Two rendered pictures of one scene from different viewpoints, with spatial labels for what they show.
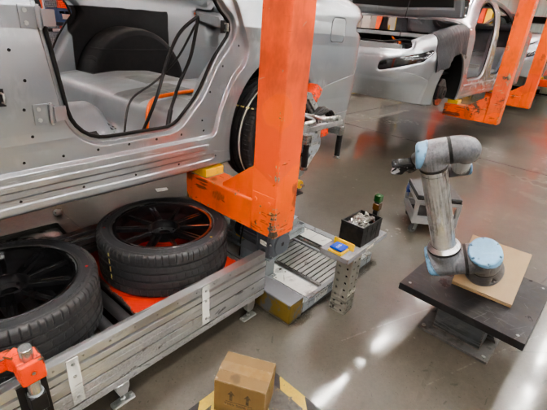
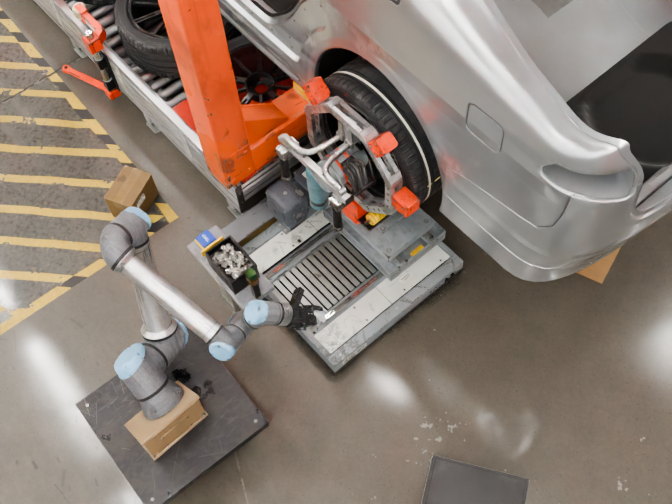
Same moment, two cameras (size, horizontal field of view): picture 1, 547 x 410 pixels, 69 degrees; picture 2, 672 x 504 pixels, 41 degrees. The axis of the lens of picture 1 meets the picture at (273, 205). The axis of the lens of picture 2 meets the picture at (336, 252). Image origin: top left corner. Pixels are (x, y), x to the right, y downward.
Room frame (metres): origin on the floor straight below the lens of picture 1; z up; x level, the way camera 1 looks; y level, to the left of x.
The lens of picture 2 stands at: (2.87, -2.26, 3.92)
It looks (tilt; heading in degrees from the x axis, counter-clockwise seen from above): 60 degrees down; 105
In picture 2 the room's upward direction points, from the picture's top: 6 degrees counter-clockwise
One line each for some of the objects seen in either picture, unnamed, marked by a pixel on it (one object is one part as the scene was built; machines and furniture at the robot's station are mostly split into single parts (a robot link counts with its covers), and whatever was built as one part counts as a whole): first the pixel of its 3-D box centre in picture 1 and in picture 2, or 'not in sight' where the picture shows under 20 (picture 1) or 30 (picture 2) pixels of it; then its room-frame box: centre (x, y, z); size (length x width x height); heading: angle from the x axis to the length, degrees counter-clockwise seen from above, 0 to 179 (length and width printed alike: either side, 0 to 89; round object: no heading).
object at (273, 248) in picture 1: (255, 239); (309, 194); (2.13, 0.09, 0.26); 0.42 x 0.18 x 0.35; 51
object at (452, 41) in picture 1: (446, 46); not in sight; (4.90, -1.82, 1.36); 0.71 x 0.30 x 0.51; 141
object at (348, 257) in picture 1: (355, 242); (230, 267); (1.89, -0.46, 0.44); 0.43 x 0.17 x 0.03; 141
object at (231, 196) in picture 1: (227, 179); (284, 107); (2.02, 0.26, 0.69); 0.52 x 0.17 x 0.35; 51
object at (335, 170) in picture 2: (300, 140); (340, 166); (2.35, -0.13, 0.85); 0.21 x 0.14 x 0.14; 51
